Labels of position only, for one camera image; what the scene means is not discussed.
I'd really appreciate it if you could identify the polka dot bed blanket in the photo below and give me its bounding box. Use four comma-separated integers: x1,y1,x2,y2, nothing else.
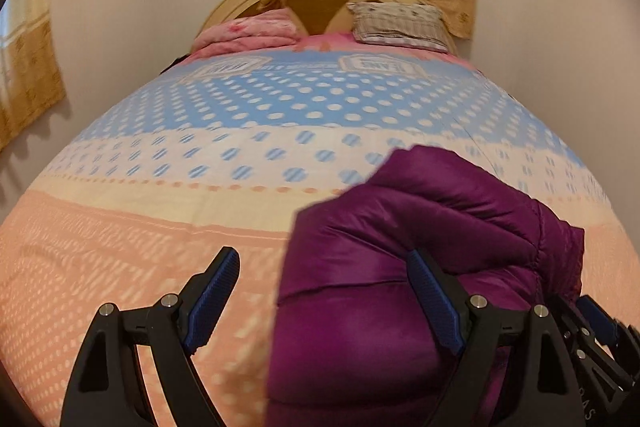
0,32,640,427

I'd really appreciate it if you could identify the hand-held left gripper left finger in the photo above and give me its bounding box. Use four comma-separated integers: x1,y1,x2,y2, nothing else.
60,246,241,427

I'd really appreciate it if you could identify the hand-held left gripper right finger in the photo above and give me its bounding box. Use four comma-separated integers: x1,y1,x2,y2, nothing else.
406,251,586,427

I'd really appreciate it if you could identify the cream wooden headboard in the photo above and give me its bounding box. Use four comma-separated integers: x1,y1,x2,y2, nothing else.
200,0,461,52

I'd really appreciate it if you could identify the pink folded quilt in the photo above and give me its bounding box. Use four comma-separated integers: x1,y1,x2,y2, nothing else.
192,7,303,58

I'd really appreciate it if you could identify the striped floral pillow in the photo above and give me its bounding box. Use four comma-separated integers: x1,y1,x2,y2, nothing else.
347,2,451,52

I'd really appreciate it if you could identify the purple puffer jacket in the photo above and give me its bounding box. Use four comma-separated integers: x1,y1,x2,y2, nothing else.
265,145,586,427

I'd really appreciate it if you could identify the beige floral side curtain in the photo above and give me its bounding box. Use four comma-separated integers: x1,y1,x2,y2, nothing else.
0,0,68,152

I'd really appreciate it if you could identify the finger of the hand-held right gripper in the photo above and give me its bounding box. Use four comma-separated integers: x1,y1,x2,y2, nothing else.
550,293,640,427

